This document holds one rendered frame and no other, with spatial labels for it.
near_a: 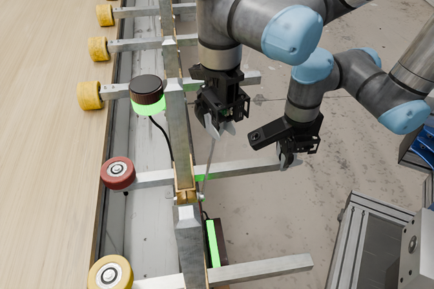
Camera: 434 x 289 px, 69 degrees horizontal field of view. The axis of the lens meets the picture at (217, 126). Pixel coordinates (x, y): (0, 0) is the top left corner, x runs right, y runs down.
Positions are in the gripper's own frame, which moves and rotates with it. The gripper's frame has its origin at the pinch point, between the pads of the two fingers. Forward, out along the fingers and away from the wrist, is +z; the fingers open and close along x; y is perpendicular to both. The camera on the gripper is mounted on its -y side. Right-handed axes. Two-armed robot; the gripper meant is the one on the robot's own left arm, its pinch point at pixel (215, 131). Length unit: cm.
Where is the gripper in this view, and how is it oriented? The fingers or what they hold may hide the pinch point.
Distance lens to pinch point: 71.0
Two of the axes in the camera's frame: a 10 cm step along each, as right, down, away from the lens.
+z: 0.0, 7.1, 7.1
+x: 8.7, -3.5, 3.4
